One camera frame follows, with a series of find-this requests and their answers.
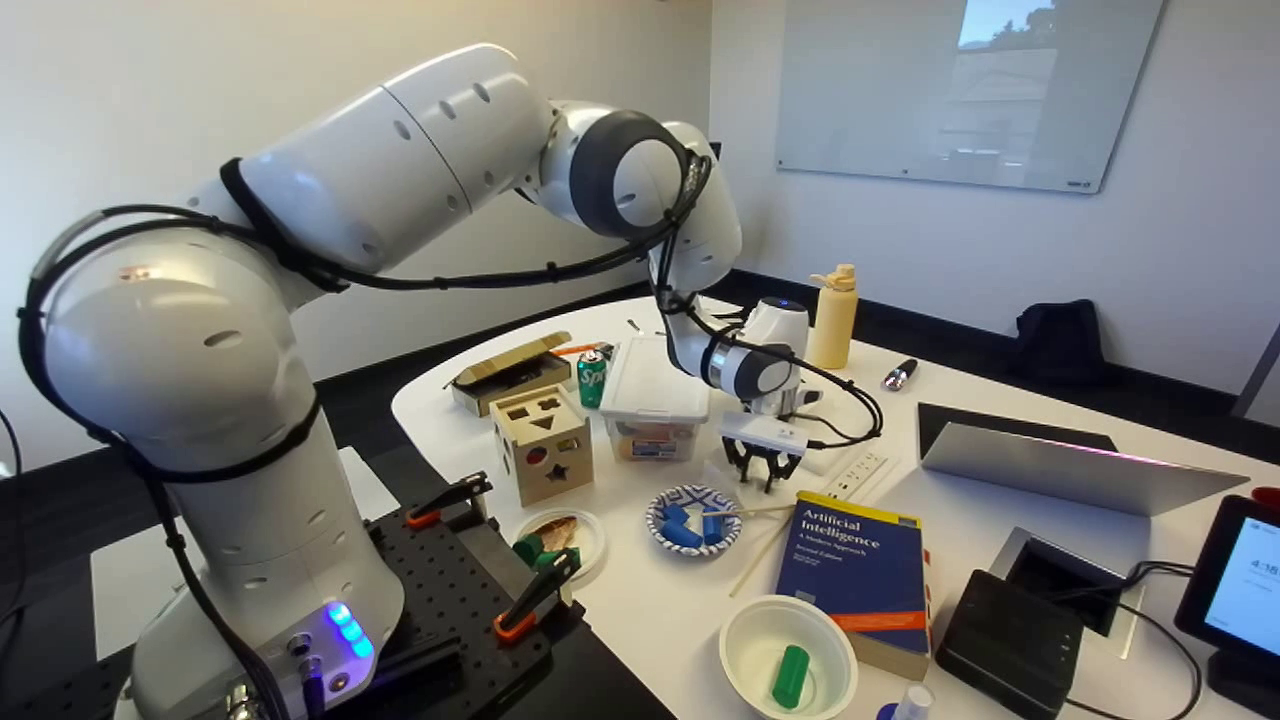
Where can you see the black tablet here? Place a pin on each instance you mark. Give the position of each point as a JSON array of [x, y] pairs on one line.
[[1233, 586]]

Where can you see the yellow bottle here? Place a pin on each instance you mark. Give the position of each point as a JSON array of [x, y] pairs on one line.
[[835, 322]]

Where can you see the white plate with toys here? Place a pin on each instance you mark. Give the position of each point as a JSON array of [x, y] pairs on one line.
[[590, 533]]

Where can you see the black orange clamp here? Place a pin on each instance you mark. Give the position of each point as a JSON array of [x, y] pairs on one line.
[[534, 596], [447, 500]]

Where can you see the wooden shape sorter box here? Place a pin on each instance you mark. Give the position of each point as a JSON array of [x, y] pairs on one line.
[[540, 455]]

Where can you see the black rectangular device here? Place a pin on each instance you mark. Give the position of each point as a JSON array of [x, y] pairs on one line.
[[1005, 647]]

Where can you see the wooden chopstick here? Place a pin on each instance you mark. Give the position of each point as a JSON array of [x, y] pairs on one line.
[[772, 528], [763, 553]]

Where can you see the white bowl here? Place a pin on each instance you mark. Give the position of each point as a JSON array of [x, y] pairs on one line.
[[754, 654]]

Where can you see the blue artificial intelligence book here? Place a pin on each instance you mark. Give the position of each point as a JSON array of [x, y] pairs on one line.
[[852, 572]]

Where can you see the black bag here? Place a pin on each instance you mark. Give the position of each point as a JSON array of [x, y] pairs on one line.
[[1062, 342]]

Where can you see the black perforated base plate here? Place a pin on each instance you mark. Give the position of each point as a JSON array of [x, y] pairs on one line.
[[442, 603]]

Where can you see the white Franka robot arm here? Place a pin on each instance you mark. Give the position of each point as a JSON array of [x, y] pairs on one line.
[[172, 346]]

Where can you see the grey framed black box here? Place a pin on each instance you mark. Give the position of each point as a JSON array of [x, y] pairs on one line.
[[1066, 572]]

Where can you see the green object in bowl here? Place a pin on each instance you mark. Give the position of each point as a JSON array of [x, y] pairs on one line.
[[788, 678]]

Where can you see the silver laptop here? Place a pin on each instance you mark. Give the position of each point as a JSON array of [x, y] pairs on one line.
[[1066, 475]]

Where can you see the dark marker pen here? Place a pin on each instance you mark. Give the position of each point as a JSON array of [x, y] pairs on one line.
[[900, 375]]

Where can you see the brown toy block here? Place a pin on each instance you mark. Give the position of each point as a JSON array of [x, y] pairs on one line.
[[553, 528]]

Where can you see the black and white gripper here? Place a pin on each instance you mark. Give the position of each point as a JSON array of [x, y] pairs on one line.
[[765, 435]]

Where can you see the wall whiteboard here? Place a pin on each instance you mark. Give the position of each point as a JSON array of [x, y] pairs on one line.
[[934, 93]]

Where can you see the green drink can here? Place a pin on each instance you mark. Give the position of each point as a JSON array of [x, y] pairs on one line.
[[595, 387]]

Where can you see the cardboard box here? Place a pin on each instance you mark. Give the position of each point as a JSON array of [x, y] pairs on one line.
[[504, 366]]

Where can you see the white tray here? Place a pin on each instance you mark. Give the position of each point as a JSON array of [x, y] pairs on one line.
[[655, 387]]

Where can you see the green cylinder toy block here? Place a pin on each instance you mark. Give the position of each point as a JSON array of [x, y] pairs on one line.
[[534, 549]]

